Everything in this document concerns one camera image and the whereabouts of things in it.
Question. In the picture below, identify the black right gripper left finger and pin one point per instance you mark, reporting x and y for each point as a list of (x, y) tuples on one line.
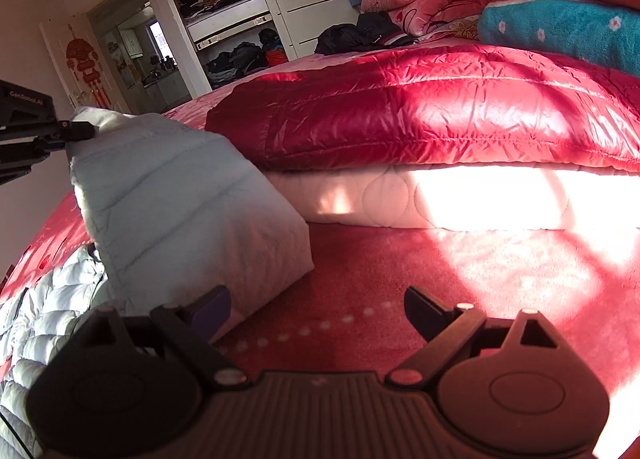
[(187, 330)]

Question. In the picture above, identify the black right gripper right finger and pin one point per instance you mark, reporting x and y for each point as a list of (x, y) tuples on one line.
[(448, 332)]

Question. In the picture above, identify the light blue down jacket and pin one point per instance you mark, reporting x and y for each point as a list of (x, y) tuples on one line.
[(161, 213)]

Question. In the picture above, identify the white bedroom door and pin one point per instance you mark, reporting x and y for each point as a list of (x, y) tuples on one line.
[(56, 35)]

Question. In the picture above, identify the red Chinese knot decoration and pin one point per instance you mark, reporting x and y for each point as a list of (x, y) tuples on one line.
[(83, 60)]

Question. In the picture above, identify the red heart print bed blanket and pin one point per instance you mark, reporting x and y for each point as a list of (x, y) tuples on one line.
[(564, 238)]

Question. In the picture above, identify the shiny red down jacket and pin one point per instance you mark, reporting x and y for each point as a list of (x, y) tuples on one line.
[(443, 105)]

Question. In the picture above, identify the black jacket on bed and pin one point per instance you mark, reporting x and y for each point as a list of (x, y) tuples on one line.
[(373, 31)]

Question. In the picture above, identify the teal flower towel blanket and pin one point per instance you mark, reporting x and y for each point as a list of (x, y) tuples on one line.
[(602, 34)]

